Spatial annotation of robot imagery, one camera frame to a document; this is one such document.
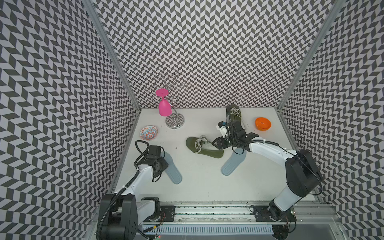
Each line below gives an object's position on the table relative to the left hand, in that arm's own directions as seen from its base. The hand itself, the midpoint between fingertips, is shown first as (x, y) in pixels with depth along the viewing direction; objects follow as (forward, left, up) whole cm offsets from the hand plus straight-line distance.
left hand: (163, 167), depth 88 cm
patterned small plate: (+24, +14, +1) cm, 28 cm away
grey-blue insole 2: (+6, -45, 0) cm, 45 cm away
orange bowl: (+31, -67, +1) cm, 74 cm away
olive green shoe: (+38, -46, +6) cm, 60 cm away
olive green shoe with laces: (+10, -23, +6) cm, 26 cm away
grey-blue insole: (-2, -6, -1) cm, 6 cm away
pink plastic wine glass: (+30, 0, +20) cm, 36 cm away
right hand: (+10, -32, +8) cm, 34 cm away
